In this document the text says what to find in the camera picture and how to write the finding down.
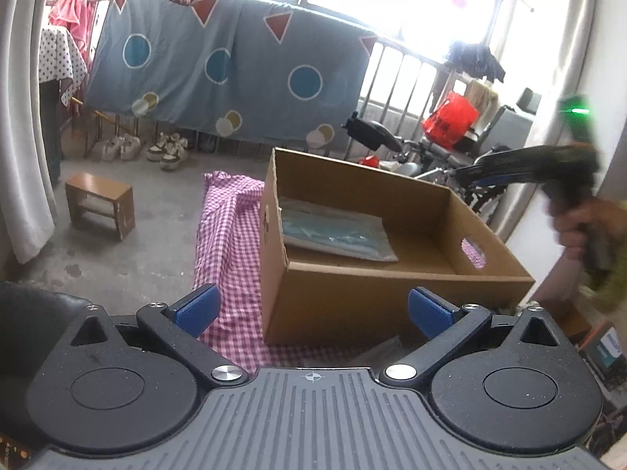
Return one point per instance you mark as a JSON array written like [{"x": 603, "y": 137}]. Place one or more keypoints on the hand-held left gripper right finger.
[{"x": 431, "y": 311}]

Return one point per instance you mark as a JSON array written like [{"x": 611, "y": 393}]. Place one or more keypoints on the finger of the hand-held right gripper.
[
  {"x": 504, "y": 159},
  {"x": 499, "y": 178}
]

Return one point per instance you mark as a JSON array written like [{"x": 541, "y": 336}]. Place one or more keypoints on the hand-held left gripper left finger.
[{"x": 198, "y": 308}]

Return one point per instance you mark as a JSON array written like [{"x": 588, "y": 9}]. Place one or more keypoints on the cardboard box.
[{"x": 343, "y": 303}]

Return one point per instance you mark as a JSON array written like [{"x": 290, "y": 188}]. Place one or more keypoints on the person's right hand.
[{"x": 570, "y": 230}]

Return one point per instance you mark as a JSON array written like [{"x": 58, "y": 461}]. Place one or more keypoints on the beige hanging cloth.
[{"x": 482, "y": 98}]

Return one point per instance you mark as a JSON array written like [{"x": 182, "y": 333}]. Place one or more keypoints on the large red plastic bag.
[{"x": 448, "y": 120}]

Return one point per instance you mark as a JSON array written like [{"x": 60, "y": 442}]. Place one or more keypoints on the pink checked cloth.
[{"x": 230, "y": 235}]

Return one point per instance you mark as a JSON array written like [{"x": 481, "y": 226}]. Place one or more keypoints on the dark hanging clothes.
[{"x": 475, "y": 58}]

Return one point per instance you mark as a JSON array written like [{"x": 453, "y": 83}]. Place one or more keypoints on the blue face mask packet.
[{"x": 333, "y": 235}]

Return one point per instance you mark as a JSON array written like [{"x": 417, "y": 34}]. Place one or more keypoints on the metal balcony railing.
[{"x": 392, "y": 78}]

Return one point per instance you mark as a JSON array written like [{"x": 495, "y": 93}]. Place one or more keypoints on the small wooden stool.
[{"x": 98, "y": 196}]

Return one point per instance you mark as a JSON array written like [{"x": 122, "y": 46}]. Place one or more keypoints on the brown white sneaker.
[
  {"x": 175, "y": 156},
  {"x": 156, "y": 149}
]

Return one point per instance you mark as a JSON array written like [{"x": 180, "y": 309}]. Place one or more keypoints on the black leather cushion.
[{"x": 29, "y": 313}]

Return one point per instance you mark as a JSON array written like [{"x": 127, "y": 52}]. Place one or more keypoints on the white chunky shoe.
[
  {"x": 131, "y": 147},
  {"x": 108, "y": 149}
]

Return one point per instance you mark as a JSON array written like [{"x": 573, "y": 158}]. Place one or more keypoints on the blue white carton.
[{"x": 605, "y": 352}]

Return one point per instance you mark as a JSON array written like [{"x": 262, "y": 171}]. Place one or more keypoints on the wooden stick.
[{"x": 98, "y": 113}]

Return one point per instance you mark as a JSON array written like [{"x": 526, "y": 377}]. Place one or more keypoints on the blue patterned bedsheet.
[{"x": 171, "y": 83}]

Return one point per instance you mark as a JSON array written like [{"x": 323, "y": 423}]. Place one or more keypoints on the white curtain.
[{"x": 24, "y": 132}]

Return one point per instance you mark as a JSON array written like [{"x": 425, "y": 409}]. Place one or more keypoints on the polka dot cloth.
[{"x": 59, "y": 58}]

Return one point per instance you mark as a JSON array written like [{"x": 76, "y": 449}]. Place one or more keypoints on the pink hanging garment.
[{"x": 73, "y": 14}]

